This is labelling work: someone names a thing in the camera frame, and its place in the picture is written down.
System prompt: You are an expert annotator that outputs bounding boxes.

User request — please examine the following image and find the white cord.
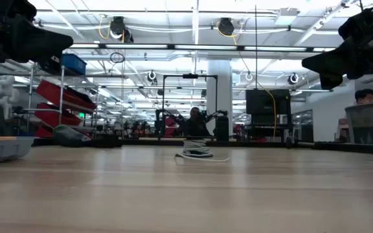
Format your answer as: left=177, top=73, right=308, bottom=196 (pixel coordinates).
left=174, top=139, right=231, bottom=163

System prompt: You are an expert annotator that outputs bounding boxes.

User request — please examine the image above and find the blue plastic bin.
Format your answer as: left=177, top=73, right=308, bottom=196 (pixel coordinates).
left=60, top=53, right=87, bottom=76

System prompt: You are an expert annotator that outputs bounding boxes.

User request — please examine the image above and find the metal shelf rack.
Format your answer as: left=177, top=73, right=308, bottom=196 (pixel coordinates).
left=23, top=63, right=100, bottom=140

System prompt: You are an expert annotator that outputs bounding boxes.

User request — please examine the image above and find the red plastic bin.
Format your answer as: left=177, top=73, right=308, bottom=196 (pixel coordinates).
left=34, top=102, right=83, bottom=128
left=36, top=80, right=97, bottom=114
left=34, top=126, right=54, bottom=139

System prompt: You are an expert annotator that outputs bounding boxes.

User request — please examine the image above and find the white ceiling box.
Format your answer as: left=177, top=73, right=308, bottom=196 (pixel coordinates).
left=274, top=8, right=299, bottom=26

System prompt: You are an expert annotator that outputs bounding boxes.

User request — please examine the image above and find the grey mesh office chair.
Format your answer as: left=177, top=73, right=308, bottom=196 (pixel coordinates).
left=345, top=100, right=373, bottom=146

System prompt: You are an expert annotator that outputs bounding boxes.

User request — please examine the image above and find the black monitor on cart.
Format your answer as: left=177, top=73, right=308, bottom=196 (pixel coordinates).
left=244, top=88, right=293, bottom=143

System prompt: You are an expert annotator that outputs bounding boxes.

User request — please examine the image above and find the thin black vertical pole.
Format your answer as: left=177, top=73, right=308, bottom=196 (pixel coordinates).
left=254, top=5, right=258, bottom=90

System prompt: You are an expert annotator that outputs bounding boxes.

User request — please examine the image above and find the grey tool case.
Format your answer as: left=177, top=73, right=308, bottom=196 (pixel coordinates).
left=0, top=135, right=35, bottom=166

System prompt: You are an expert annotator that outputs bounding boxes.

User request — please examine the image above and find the white square column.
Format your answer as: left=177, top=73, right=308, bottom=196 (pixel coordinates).
left=207, top=60, right=234, bottom=135

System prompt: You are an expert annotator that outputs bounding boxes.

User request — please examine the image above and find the long light bar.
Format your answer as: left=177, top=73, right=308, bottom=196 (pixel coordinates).
left=68, top=43, right=336, bottom=52

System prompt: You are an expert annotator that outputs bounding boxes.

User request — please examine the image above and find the black stand base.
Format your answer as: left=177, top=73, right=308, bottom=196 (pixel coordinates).
left=214, top=115, right=230, bottom=142

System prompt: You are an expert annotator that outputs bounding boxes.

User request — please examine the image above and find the seated person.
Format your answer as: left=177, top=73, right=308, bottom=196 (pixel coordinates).
left=176, top=106, right=212, bottom=137

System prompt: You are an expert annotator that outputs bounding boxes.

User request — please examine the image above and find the hanging black cable loop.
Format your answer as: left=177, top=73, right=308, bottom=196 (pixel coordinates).
left=109, top=51, right=126, bottom=64

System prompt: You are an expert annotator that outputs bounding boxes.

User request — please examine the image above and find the yellow hanging cord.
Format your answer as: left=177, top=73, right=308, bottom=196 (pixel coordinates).
left=216, top=21, right=277, bottom=139

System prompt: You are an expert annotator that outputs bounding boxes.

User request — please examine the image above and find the black ceiling cord reel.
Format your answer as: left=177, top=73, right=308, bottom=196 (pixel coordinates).
left=218, top=17, right=235, bottom=36
left=109, top=16, right=134, bottom=43

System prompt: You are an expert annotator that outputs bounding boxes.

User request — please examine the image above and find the distant black gantry frame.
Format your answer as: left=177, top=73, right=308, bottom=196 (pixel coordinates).
left=162, top=73, right=219, bottom=140

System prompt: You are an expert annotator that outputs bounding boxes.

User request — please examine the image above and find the black table frame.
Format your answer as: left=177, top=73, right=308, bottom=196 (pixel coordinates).
left=32, top=137, right=373, bottom=155

